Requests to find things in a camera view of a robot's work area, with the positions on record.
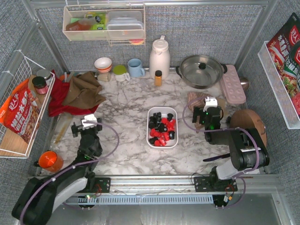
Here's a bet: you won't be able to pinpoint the round wooden board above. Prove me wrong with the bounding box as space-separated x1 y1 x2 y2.
229 109 267 147

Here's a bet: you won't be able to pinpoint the red jar black lid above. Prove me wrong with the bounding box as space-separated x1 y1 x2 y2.
32 76 48 95

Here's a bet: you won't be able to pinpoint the pink egg tray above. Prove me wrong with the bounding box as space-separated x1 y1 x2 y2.
220 64 246 105

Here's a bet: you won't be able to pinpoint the white wire basket left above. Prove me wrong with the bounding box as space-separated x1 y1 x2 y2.
0 55 55 158

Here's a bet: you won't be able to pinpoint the cream wall shelf basket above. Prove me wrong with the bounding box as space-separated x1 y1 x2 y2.
62 3 146 45

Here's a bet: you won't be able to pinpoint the steel pot with lid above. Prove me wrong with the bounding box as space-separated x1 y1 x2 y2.
175 55 228 90

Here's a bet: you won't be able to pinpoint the red cloth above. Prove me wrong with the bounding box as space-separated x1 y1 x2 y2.
48 78 99 117

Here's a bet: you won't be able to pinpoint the green lid cup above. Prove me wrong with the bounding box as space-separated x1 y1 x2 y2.
113 65 130 82

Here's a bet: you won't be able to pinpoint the white storage tray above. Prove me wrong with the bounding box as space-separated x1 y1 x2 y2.
146 106 179 149

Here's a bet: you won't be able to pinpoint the orange ball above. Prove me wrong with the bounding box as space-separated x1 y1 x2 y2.
36 150 64 173

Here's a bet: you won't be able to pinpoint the clear plastic containers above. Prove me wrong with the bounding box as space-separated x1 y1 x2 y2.
106 10 144 40

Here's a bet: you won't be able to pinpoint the white wire basket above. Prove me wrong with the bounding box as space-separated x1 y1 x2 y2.
0 55 55 158
257 41 300 130

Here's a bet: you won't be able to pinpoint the small glass cup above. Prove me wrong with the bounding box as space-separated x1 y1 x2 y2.
97 73 111 82

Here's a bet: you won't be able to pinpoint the metal base rail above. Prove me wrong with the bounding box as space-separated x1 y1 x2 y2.
23 174 282 207

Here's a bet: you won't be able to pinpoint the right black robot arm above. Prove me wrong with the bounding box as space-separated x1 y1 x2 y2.
192 106 270 192

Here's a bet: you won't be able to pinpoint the blue mug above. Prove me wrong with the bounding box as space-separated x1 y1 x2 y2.
127 59 145 78

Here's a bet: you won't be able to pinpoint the white thermos jug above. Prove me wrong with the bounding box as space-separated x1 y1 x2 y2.
149 35 170 80

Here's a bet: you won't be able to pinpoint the white wire basket right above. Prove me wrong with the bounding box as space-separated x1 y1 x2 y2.
257 41 300 130

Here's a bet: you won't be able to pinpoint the green label bottle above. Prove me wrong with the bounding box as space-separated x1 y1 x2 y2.
84 12 107 30

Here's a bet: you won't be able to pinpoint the orange spice bottle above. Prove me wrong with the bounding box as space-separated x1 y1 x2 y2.
154 70 162 86

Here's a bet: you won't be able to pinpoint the red seasoning packets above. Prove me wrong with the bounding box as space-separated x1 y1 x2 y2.
267 12 300 115

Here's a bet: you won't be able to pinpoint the white orange bowl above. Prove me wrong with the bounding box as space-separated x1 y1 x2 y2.
94 57 112 73

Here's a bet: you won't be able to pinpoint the brown cloth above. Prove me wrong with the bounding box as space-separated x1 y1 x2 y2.
62 71 106 109

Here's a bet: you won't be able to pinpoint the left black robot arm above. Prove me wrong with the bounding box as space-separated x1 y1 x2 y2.
12 118 103 225

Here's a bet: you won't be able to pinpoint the striped pink cloth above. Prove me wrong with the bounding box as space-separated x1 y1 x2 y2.
187 91 225 113

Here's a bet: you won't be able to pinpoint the red snack bag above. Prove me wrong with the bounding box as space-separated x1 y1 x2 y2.
0 79 39 143

